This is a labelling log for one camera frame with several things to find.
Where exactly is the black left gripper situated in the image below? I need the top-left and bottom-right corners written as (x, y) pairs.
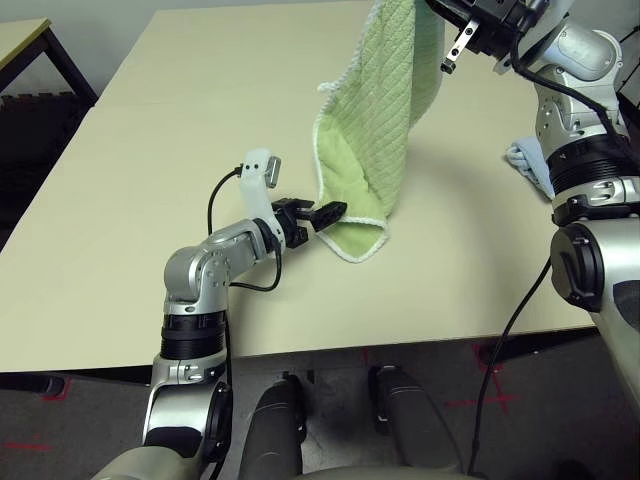
top-left (272, 197), bottom-right (349, 251)

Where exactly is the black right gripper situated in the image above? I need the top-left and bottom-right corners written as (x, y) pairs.
top-left (424, 0), bottom-right (547, 74)

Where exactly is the green towel with white trim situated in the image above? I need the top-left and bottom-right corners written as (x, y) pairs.
top-left (312, 0), bottom-right (446, 265)

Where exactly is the folded light blue towel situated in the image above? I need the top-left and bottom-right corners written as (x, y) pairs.
top-left (503, 135), bottom-right (556, 201)

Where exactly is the dark right robot leg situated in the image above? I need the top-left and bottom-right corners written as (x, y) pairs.
top-left (368, 365), bottom-right (464, 476)

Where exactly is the dark robot leg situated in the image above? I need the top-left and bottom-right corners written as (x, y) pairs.
top-left (368, 365), bottom-right (464, 476)
top-left (239, 380), bottom-right (307, 480)

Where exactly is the dark left robot leg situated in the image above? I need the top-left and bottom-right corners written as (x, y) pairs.
top-left (239, 380), bottom-right (307, 480)

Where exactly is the black foam floor mat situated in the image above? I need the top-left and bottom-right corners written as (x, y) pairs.
top-left (0, 92), bottom-right (89, 251)

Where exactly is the black table foot bar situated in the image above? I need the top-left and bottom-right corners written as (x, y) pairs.
top-left (0, 372), bottom-right (66, 396)

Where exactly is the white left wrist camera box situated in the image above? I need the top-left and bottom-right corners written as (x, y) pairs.
top-left (237, 147), bottom-right (285, 236)

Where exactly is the beige side table black frame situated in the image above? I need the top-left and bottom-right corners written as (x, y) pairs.
top-left (0, 18), bottom-right (99, 109)

